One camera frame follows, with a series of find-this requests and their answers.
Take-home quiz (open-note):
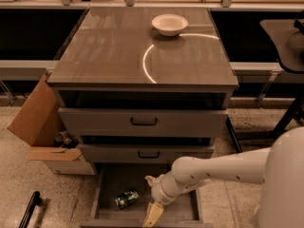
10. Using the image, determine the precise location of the black stand frame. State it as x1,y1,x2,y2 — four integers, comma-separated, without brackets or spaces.
225,88,304,154

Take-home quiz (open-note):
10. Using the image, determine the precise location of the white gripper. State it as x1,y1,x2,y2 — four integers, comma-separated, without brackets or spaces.
142,172,181,228

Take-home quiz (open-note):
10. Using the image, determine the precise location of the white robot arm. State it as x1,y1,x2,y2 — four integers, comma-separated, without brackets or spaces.
143,127,304,228

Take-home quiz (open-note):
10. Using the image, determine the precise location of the black bar on floor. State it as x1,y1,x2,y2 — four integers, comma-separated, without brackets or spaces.
18,191,42,228

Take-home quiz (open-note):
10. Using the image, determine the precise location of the grey drawer cabinet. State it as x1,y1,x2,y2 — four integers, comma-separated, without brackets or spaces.
47,6,239,228

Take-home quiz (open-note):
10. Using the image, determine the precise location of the middle grey drawer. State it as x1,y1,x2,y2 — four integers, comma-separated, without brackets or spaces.
78,144,214,163

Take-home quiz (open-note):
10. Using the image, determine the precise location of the white ceramic bowl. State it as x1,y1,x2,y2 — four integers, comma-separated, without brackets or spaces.
152,14,188,37

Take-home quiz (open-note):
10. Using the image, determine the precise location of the bottom open grey drawer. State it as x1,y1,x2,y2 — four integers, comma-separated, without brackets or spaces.
80,163,214,228

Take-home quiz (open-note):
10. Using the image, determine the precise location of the brown cardboard box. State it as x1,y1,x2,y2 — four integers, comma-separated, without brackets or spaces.
8,75,95,175

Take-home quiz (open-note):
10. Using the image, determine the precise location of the top grey drawer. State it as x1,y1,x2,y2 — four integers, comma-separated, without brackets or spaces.
59,107,228,138

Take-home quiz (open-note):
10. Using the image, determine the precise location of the green soda can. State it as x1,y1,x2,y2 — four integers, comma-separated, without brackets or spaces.
115,190,140,209

